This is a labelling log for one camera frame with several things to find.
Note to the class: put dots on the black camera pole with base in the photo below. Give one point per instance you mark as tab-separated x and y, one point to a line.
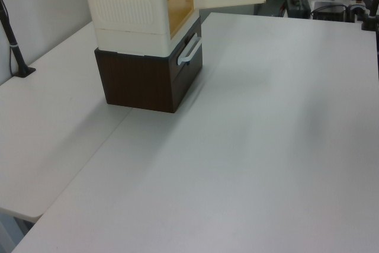
16	48

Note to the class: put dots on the black electronics box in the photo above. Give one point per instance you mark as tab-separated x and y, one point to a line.
328	13

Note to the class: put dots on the black pole with table clamp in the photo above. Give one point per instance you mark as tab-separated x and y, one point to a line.
371	20

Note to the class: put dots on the black equipment case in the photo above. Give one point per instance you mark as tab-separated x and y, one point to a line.
297	7

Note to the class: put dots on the dark brown drawer cabinet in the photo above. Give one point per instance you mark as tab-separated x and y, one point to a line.
139	81

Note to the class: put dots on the cream plastic cabinet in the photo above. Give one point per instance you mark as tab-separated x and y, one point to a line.
127	13

